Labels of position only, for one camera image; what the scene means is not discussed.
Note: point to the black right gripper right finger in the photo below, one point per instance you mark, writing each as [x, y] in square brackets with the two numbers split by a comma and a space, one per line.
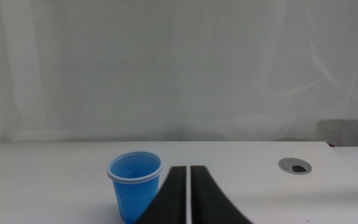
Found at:
[205, 205]

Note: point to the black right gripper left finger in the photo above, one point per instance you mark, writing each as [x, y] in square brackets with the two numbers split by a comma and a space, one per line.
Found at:
[171, 202]

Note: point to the blue plastic cup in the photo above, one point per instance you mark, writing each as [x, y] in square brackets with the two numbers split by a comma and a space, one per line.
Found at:
[134, 196]

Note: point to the white backdrop curtain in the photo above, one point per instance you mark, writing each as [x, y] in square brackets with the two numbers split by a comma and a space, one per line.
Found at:
[166, 68]

